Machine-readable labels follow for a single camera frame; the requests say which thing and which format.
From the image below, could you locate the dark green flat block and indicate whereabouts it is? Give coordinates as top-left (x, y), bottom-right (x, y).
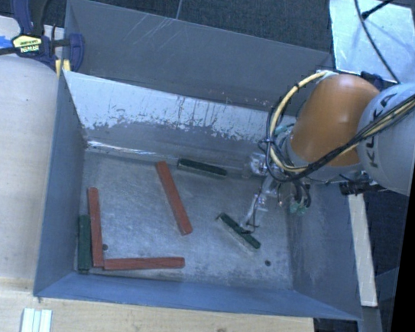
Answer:
top-left (211, 211), bottom-right (266, 255)
top-left (175, 157), bottom-right (230, 181)
top-left (70, 213), bottom-right (100, 276)

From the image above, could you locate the grey metal bin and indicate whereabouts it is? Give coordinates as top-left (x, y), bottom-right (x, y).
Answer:
top-left (22, 0), bottom-right (404, 332)

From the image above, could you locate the red-brown flat block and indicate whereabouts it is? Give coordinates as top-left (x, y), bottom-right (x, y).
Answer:
top-left (102, 245), bottom-right (187, 284)
top-left (144, 159), bottom-right (203, 238)
top-left (75, 185), bottom-right (117, 271)

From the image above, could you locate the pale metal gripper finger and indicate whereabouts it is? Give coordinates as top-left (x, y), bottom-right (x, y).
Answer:
top-left (242, 192), bottom-right (262, 231)
top-left (252, 200), bottom-right (270, 233)

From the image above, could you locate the pale wood flat board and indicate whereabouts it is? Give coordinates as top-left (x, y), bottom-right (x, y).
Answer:
top-left (0, 57), bottom-right (69, 286)

